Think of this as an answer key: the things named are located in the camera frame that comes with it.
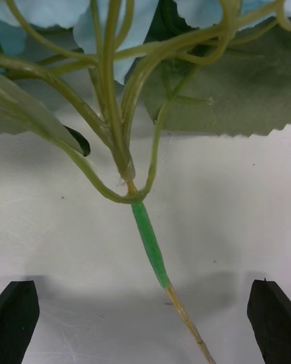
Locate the pale blue flower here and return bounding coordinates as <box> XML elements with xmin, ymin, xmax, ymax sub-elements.
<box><xmin>0</xmin><ymin>0</ymin><xmax>291</xmax><ymax>364</ymax></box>

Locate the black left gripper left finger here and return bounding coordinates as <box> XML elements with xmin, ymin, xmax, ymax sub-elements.
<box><xmin>0</xmin><ymin>280</ymin><xmax>41</xmax><ymax>364</ymax></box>

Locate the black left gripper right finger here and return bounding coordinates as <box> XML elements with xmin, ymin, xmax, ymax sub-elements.
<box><xmin>246</xmin><ymin>278</ymin><xmax>291</xmax><ymax>364</ymax></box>

